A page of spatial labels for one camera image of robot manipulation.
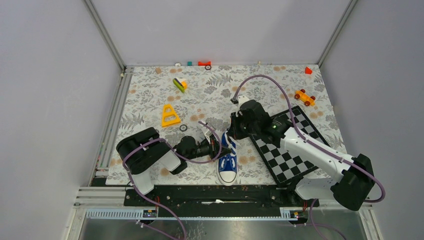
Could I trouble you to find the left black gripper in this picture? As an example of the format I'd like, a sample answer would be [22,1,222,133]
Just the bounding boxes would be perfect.
[184,133,232,162]

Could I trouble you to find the white shoelace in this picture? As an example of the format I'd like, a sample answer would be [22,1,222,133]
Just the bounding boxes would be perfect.
[221,130,237,169]

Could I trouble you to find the blue canvas sneaker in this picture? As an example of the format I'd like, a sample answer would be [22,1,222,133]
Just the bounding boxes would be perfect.
[217,130,238,186]

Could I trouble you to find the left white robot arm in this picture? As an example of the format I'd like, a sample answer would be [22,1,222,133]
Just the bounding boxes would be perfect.
[116,127,231,206]

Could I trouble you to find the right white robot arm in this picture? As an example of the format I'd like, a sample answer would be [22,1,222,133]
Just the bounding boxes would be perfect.
[228,95,377,211]

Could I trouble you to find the black white chessboard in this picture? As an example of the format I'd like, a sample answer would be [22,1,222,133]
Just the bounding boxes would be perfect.
[249,105,329,188]

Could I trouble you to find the orange toy car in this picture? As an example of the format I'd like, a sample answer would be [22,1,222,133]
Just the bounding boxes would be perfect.
[294,88,316,106]

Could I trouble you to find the yellow plastic triangle toy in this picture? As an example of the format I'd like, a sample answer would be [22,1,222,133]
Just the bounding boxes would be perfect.
[161,104,181,128]

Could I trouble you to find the floral patterned mat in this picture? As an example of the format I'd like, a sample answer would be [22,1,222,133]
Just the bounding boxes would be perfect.
[105,64,357,186]

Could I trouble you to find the red triangular block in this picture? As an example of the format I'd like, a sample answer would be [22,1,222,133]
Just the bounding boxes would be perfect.
[304,66,313,75]

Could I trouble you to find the stacked toy bricks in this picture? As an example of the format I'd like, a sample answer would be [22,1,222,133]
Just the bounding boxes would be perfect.
[172,77,188,93]

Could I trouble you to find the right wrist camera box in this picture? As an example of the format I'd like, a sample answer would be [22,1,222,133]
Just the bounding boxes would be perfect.
[230,95,250,108]

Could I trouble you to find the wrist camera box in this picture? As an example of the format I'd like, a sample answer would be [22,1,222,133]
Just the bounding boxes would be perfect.
[230,95,250,108]
[202,127,214,143]

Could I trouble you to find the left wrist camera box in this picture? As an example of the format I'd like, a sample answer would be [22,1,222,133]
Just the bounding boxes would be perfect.
[202,127,214,143]

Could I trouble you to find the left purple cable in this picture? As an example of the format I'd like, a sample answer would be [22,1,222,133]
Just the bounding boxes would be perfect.
[121,121,223,240]

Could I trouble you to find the purple cable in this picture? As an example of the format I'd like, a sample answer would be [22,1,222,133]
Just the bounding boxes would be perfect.
[121,121,223,240]
[230,74,386,240]

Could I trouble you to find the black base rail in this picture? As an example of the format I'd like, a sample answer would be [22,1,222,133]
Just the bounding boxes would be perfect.
[123,185,320,218]

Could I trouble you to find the red block at wall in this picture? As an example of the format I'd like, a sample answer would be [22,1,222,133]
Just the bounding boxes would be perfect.
[197,61,212,66]

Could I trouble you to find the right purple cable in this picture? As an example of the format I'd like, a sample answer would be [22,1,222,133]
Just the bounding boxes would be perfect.
[230,74,386,240]

